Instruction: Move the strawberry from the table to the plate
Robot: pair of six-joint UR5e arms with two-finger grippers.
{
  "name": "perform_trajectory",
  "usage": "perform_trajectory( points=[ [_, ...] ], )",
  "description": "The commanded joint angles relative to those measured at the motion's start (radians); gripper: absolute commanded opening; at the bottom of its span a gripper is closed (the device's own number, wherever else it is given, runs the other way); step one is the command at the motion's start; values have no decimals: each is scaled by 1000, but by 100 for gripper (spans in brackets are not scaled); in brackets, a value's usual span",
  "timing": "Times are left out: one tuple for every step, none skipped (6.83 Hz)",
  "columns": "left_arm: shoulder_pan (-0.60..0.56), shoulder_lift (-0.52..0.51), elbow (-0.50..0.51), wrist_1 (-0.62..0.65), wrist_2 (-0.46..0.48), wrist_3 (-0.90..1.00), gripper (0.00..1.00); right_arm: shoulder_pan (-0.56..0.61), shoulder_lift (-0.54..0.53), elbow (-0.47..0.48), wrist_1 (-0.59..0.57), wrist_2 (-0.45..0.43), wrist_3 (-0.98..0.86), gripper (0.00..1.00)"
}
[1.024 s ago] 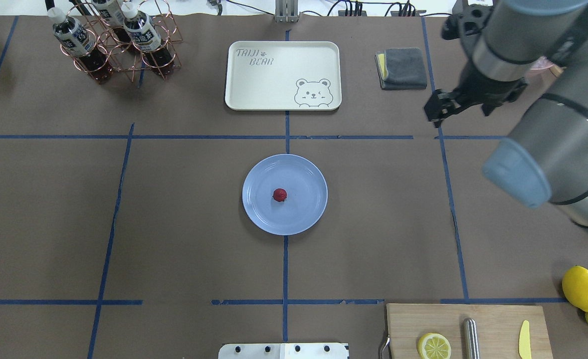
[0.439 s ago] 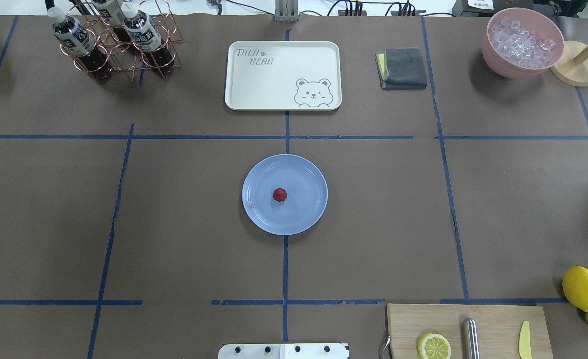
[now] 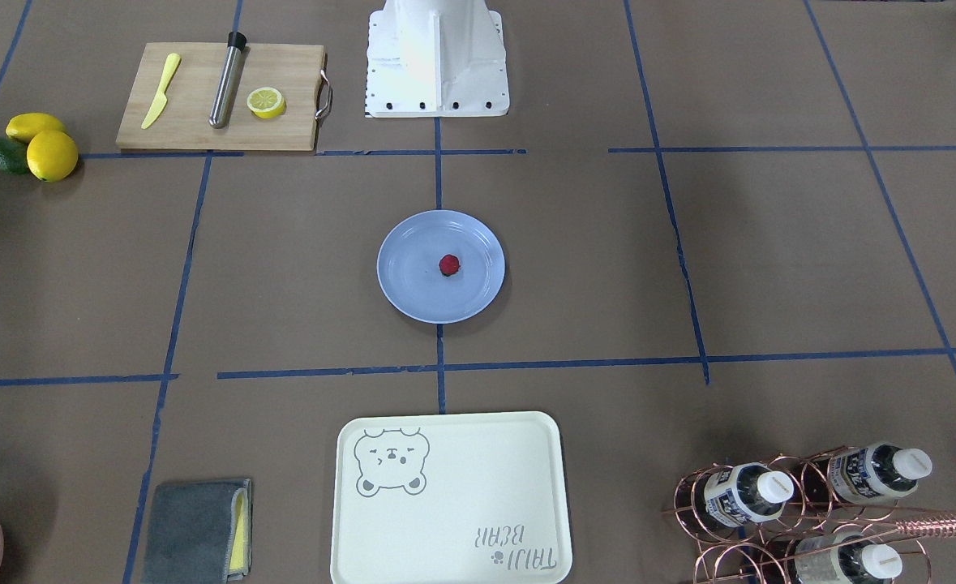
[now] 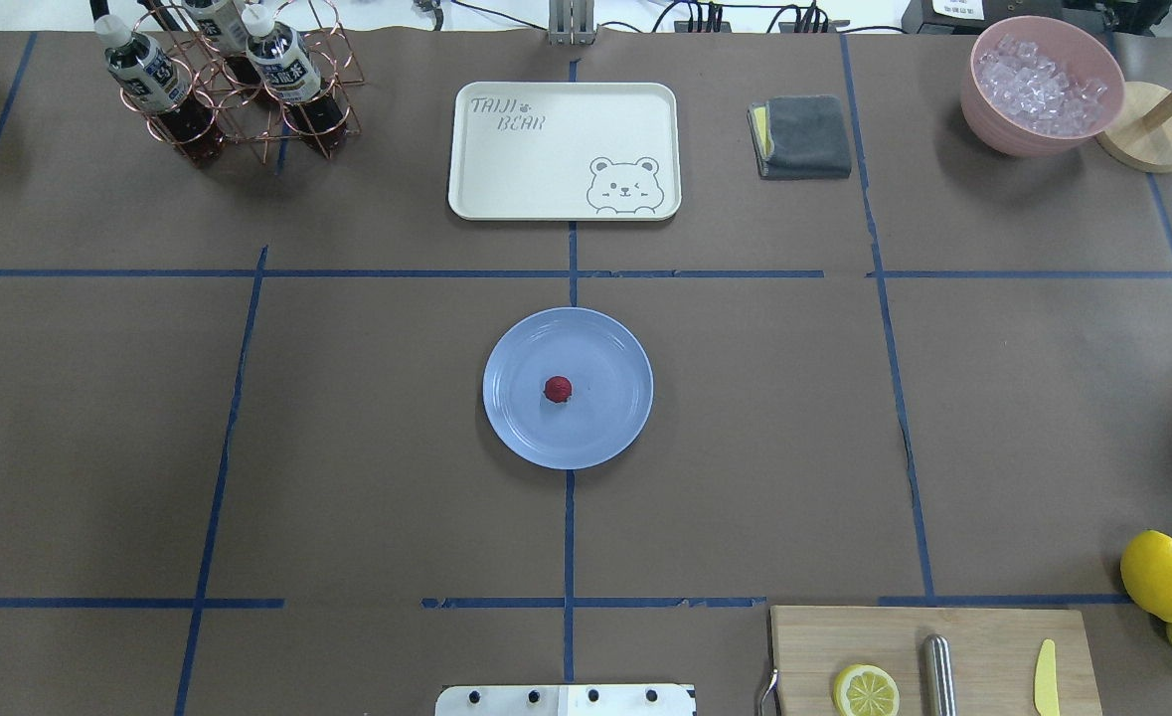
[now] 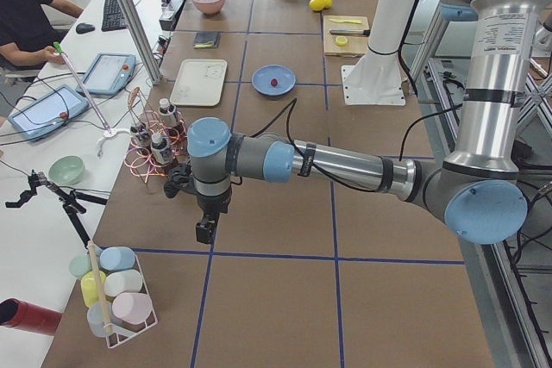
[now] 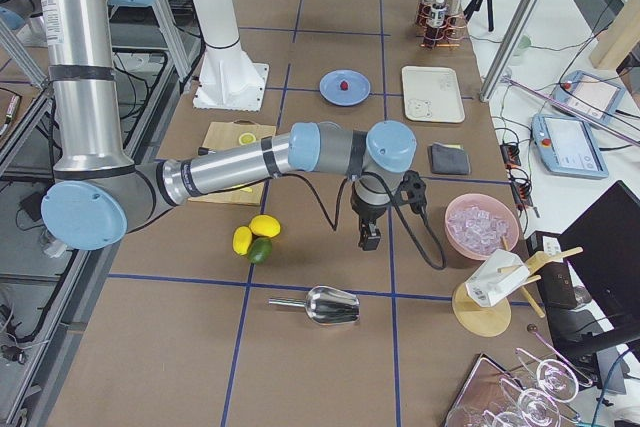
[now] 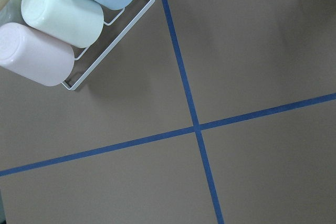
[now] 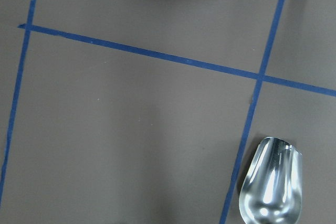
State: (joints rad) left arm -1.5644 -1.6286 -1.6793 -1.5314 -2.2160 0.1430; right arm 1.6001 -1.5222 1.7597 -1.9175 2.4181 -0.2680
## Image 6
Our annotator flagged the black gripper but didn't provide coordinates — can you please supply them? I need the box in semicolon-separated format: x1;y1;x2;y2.
350;187;389;251

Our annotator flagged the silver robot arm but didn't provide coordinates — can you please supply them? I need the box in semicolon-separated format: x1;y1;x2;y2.
40;0;417;250

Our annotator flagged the blue round plate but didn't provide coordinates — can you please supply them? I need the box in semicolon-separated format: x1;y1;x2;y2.
319;69;371;107

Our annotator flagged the steel ice scoop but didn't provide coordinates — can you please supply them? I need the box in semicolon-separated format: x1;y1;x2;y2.
268;286;360;326

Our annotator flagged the grey folded cloth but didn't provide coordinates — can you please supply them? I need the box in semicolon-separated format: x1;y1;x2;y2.
428;143;471;175

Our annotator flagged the yellow lemon top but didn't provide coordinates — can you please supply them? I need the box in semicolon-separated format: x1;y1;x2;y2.
249;214;281;238

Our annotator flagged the yellow lemon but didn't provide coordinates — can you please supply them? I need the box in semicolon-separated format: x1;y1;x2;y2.
249;214;281;238
232;226;253;256

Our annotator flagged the pink bowl of ice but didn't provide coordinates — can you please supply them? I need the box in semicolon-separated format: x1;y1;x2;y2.
445;193;520;260

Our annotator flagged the green lime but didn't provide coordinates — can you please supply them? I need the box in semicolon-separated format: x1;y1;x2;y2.
247;237;273;264

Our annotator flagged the yellow lemon left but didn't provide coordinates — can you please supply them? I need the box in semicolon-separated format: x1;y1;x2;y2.
232;226;253;256

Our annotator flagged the white paper cup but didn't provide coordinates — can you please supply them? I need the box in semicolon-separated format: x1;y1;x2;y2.
465;249;530;307

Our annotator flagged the wooden cup stand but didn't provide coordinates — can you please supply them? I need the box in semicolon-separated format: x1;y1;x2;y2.
452;247;583;337

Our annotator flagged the cream bear tray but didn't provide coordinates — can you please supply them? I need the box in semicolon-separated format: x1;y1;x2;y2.
401;66;465;124

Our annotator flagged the lemon half slice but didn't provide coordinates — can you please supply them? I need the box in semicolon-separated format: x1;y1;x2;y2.
238;132;257;145

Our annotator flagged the wooden cutting board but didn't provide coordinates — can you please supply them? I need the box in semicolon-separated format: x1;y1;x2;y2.
190;121;276;206

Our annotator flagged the black framed tray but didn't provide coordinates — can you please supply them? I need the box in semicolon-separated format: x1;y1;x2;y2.
442;353;517;426

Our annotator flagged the near teach pendant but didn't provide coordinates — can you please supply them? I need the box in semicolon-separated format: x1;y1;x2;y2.
531;114;609;179

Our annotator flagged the teach pendant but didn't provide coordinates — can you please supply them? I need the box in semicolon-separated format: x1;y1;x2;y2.
552;70;624;125
531;114;609;179

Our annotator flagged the dark sauce bottle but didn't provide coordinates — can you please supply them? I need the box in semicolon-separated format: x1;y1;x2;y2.
427;0;447;29

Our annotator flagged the black monitor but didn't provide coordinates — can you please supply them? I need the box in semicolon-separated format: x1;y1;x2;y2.
540;180;639;360

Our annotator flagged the wine glass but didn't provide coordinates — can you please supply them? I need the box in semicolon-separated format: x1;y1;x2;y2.
515;348;579;404

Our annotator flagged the far teach pendant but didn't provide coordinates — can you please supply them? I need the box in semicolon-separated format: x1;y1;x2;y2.
552;70;624;125

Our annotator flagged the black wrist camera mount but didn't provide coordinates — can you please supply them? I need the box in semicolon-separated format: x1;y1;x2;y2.
396;170;427;213

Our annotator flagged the black camera cable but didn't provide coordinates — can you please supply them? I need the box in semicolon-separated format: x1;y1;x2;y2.
279;172;447;270

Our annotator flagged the steel knife handle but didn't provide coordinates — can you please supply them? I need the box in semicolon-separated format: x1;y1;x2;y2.
197;147;214;156

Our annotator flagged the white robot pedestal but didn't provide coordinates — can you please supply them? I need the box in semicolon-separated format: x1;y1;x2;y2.
192;0;269;112

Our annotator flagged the copper wire bottle rack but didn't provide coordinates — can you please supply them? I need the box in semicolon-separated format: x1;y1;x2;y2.
416;0;466;49

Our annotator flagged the aluminium frame post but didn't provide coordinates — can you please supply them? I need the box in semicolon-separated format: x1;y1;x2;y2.
479;0;540;102

